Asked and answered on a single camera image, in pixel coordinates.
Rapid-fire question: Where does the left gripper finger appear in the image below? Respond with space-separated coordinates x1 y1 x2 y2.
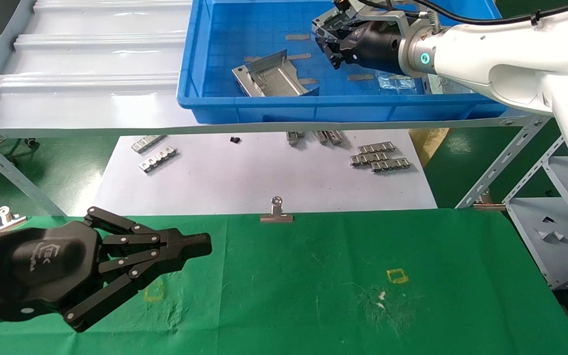
86 206 212 252

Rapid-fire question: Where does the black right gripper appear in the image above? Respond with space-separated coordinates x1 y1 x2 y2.
315 20 405 74

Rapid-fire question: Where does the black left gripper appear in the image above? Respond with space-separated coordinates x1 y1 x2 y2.
0 219 211 332

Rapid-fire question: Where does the large blue parts bin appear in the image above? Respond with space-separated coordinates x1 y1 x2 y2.
176 0 526 124

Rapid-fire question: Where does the clear plastic bag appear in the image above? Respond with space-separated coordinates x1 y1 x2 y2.
377 71 417 93

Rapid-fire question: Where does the white paper sheet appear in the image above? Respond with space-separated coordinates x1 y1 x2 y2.
92 129 438 216

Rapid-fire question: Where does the green table cloth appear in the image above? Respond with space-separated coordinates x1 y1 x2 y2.
0 210 568 355

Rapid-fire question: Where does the grey metal shelf rack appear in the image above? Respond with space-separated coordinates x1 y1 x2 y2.
0 0 558 217

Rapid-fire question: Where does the white slotted shelf unit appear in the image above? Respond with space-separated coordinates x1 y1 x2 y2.
505 133 568 290

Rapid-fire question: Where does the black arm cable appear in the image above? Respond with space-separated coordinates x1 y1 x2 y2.
358 0 568 28

